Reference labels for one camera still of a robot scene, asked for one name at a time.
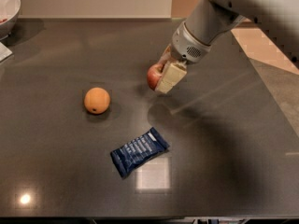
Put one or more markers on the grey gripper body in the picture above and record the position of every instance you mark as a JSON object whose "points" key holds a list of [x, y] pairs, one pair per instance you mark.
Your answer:
{"points": [[188, 47]]}

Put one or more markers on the red apple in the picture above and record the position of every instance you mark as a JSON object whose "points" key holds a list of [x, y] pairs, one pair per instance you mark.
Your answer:
{"points": [[154, 74]]}

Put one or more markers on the white paper sheet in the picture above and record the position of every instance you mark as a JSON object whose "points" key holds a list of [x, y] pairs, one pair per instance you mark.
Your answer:
{"points": [[4, 52]]}

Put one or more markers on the orange fruit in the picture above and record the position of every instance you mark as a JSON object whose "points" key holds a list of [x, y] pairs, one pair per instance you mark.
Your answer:
{"points": [[97, 101]]}

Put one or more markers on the white bowl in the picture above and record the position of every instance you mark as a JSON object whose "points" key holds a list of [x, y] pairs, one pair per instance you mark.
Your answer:
{"points": [[9, 12]]}

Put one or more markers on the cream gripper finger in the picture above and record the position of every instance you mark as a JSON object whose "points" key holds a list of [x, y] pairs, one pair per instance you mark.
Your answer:
{"points": [[172, 74], [165, 57]]}

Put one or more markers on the dark blue snack packet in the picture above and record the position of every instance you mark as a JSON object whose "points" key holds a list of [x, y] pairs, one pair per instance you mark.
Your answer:
{"points": [[138, 151]]}

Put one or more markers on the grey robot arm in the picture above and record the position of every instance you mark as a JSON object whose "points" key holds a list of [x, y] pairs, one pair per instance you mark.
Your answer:
{"points": [[278, 19]]}

